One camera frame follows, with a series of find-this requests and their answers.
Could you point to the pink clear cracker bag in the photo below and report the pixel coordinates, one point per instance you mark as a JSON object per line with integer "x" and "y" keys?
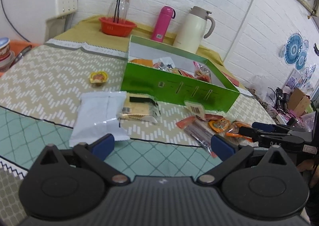
{"x": 201, "y": 72}

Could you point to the black chopsticks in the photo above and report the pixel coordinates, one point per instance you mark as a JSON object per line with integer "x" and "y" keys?
{"x": 116, "y": 14}

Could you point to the orange plastic basin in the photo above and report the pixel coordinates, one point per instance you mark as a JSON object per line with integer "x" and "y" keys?
{"x": 16, "y": 47}

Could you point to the white water dispenser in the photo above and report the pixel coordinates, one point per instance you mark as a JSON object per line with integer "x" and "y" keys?
{"x": 35, "y": 21}

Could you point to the cream thermal jug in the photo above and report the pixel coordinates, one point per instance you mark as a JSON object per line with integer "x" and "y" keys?
{"x": 198, "y": 25}

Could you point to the pale blue snack packet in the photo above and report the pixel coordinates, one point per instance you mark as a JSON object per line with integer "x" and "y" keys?
{"x": 97, "y": 116}

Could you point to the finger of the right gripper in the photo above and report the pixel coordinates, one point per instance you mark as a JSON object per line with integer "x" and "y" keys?
{"x": 271, "y": 127}
{"x": 254, "y": 134}

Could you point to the green cardboard box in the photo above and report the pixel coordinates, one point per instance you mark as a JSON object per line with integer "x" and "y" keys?
{"x": 168, "y": 87}

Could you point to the clear orange snack bag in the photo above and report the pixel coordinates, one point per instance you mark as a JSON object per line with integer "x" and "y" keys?
{"x": 232, "y": 132}

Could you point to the beige cracker packet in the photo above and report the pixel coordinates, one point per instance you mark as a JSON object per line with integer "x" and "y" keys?
{"x": 140, "y": 107}

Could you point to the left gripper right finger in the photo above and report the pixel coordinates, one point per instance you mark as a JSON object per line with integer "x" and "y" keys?
{"x": 232, "y": 157}

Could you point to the blue round wall decoration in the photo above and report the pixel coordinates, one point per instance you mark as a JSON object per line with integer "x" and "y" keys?
{"x": 293, "y": 48}

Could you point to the red envelope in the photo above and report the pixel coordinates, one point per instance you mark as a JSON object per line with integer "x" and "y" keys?
{"x": 232, "y": 80}

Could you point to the orange cartoon snack packet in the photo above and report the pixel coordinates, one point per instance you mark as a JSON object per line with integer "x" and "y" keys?
{"x": 210, "y": 141}

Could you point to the small yellow jelly cup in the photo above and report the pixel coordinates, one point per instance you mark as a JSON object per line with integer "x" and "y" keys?
{"x": 98, "y": 77}

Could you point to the red plastic basket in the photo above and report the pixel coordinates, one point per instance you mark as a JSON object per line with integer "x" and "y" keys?
{"x": 120, "y": 29}

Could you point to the red mixed nuts bag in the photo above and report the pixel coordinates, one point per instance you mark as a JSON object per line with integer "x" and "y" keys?
{"x": 181, "y": 72}

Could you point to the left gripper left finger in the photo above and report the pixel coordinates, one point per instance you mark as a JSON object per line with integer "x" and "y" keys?
{"x": 92, "y": 157}

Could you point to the brown cardboard box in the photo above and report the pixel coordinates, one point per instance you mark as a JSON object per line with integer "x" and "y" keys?
{"x": 298, "y": 102}

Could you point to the instant noodle cup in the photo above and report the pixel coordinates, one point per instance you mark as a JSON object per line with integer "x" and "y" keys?
{"x": 4, "y": 47}

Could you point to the pink thermos bottle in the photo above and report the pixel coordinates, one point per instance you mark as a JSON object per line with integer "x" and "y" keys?
{"x": 166, "y": 14}

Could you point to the glass carafe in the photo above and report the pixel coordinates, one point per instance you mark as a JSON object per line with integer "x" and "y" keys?
{"x": 123, "y": 10}

